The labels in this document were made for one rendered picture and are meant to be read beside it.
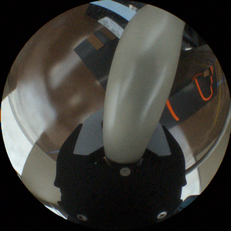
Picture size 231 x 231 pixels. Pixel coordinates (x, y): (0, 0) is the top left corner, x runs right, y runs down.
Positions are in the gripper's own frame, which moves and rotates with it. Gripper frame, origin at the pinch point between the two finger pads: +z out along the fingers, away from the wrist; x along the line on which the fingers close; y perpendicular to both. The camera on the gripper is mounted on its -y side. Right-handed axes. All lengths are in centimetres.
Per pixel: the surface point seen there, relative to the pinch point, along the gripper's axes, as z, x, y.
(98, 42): 82, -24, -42
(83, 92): 88, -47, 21
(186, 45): 3.4, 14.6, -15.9
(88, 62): 85, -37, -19
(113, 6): 6.0, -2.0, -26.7
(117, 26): 10.1, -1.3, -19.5
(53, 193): -142, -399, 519
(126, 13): 6.0, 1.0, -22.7
